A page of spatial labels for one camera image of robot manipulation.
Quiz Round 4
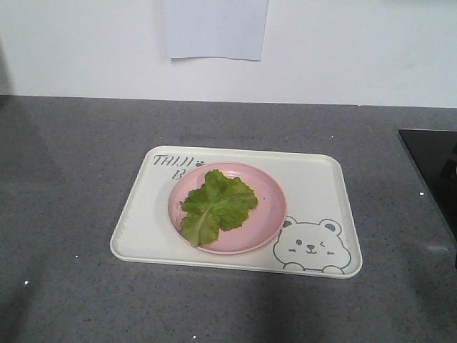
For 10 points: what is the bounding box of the green lettuce leaf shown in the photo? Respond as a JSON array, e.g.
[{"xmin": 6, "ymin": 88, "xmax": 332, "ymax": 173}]
[{"xmin": 179, "ymin": 169, "xmax": 258, "ymax": 247}]

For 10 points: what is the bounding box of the pink round plate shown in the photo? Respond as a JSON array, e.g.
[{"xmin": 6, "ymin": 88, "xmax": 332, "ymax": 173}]
[{"xmin": 167, "ymin": 162, "xmax": 288, "ymax": 255}]

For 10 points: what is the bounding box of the cream bear serving tray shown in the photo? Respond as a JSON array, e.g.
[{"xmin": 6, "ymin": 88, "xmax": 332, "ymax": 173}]
[{"xmin": 110, "ymin": 146, "xmax": 363, "ymax": 279}]

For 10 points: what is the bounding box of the black gas stove cooktop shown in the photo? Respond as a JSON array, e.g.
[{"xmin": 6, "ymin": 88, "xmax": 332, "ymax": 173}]
[{"xmin": 398, "ymin": 129, "xmax": 456, "ymax": 242}]

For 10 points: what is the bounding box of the white paper sheet on wall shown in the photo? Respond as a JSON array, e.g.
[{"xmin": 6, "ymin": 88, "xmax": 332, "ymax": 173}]
[{"xmin": 164, "ymin": 0, "xmax": 268, "ymax": 61}]

